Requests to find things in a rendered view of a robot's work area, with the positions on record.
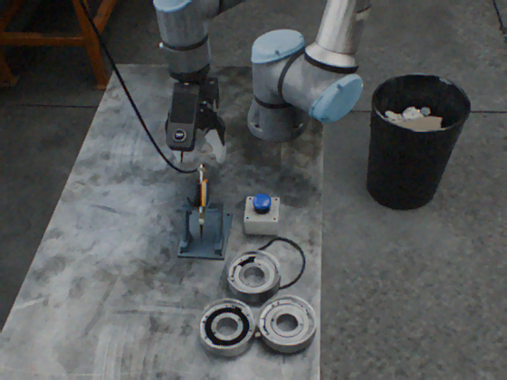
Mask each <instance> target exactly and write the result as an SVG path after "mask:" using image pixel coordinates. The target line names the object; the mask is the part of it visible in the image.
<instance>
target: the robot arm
mask: <svg viewBox="0 0 507 380"><path fill-rule="evenodd" d="M246 1H248V0H153V4H155V7H156V9H157V16H158V26H159V31H160V38H162V43H160V44H159V48H161V49H164V53H165V59H166V65H167V70H168V75H170V76H171V77H172V78H173V79H175V81H177V82H175V83H174V85H173V92H172V99H171V106H170V111H169V112H168V117H167V122H165V133H167V145H168V147H169V148H170V149H171V150H172V152H173V154H174V156H175V157H176V158H177V160H178V161H179V163H182V158H183V152H192V151H193V149H194V147H195V141H196V130H197V129H201V130H202V131H204V130H205V129H206V128H208V127H209V128H208V130H207V131H206V135H205V138H206V142H207V143H209V144H210V145H212V147H213V153H214V154H215V157H216V162H217V163H218V164H219V165H223V164H224V162H225V156H226V142H225V122H224V121H223V120H222V119H221V117H220V116H218V114H217V112H215V111H214V102H215V103H216V109H218V106H219V103H220V99H219V89H218V79H217V77H208V73H209V72H210V58H211V56H210V46H209V37H208V30H207V21H208V20H211V19H213V17H215V16H218V15H219V14H221V13H224V12H226V11H228V9H230V8H232V7H234V6H237V5H239V4H241V3H246ZM372 4H373V0H328V3H327V6H326V9H325V13H323V17H322V20H321V24H320V30H319V33H318V37H316V41H315V42H314V43H312V44H311V45H309V47H307V48H306V50H305V49H304V44H305V41H303V36H302V34H301V33H298V32H295V31H291V30H279V31H272V32H269V33H265V34H263V36H261V37H260V38H258V39H257V40H256V41H254V43H253V49H252V58H251V59H252V63H253V102H252V105H251V108H250V110H249V113H248V127H249V129H250V131H251V132H252V134H253V135H255V136H256V137H258V138H261V139H262V140H264V141H267V142H286V141H290V139H293V138H297V137H298V136H299V135H301V134H302V133H303V132H305V129H306V128H307V126H308V115H310V117H311V118H313V119H318V120H320V122H322V123H324V124H331V123H334V121H338V120H339V119H342V118H343V117H344V116H346V115H347V113H348V112H349V111H350V110H351V109H352V108H354V106H355V104H356V102H357V101H358V99H359V95H360V93H361V92H362V90H363V81H362V79H360V78H359V77H360V76H358V75H357V74H356V72H357V69H358V66H359V64H360V61H359V57H357V55H356V49H358V46H359V40H360V37H361V35H362V31H363V28H365V24H366V21H367V19H368V13H369V10H370V7H371V6H372ZM210 81H214V82H215V83H214V84H213V83H209V82H210ZM216 91H217V93H216Z"/></svg>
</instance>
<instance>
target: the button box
mask: <svg viewBox="0 0 507 380"><path fill-rule="evenodd" d="M253 199H254V198H253V197H247V198H246V205H245V212H244V234H245V235H266V236H278V229H279V216H280V198H271V205H270V206H269V207H268V208H265V210H257V208H255V207H254V206H253Z"/></svg>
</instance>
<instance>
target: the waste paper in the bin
mask: <svg viewBox="0 0 507 380"><path fill-rule="evenodd" d="M429 114H431V112H430V108H426V107H423V108H422V109H421V111H420V109H415V108H414V107H413V108H407V109H406V111H404V113H403V114H402V116H403V118H402V116H400V114H394V113H393V112H390V111H388V112H386V116H388V119H387V120H389V121H390V122H392V123H395V124H397V125H399V126H401V127H406V128H413V129H425V130H428V129H440V128H441V125H440V122H441V120H442V118H437V117H427V116H428V115H429Z"/></svg>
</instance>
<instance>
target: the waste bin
mask: <svg viewBox="0 0 507 380"><path fill-rule="evenodd" d="M370 104H371V112H370V125H369V127H370V141H369V156H368V171H367V189H368V193H369V194H370V195H371V196H372V197H373V198H374V199H375V200H377V202H378V203H380V204H383V205H384V206H387V207H391V208H395V209H415V208H419V207H421V206H424V205H426V204H428V202H429V201H430V200H431V199H432V198H434V196H435V192H436V189H437V187H438V185H439V182H440V179H442V177H443V174H444V171H445V167H446V165H447V161H449V159H450V156H451V155H452V151H453V149H454V146H455V144H456V142H457V140H458V138H459V136H460V133H461V131H463V128H464V123H465V122H466V120H467V119H468V115H470V113H471V101H470V100H469V97H468V96H466V94H465V93H464V91H463V90H462V88H461V87H460V86H459V85H457V84H456V83H454V82H452V81H449V80H447V79H445V77H442V76H437V75H434V74H428V73H415V72H413V73H408V74H403V75H398V76H395V77H392V78H389V79H386V80H385V81H384V82H382V83H381V84H379V85H378V86H377V87H376V89H375V91H374V93H373V95H372V98H371V103H370ZM413 107H414V108H415V109H420V111H421V109H422V108H423V107H426V108H430V112H431V114H429V115H428V116H427V117H437V118H442V120H441V122H440V125H441V128H440V129H428V130H425V129H413V128H406V127H401V126H399V125H397V124H395V123H392V122H390V121H389V120H387V119H388V116H386V112H388V111H390V112H393V113H394V114H400V116H402V114H403V113H404V111H406V109H407V108H413ZM402 118H403V116H402Z"/></svg>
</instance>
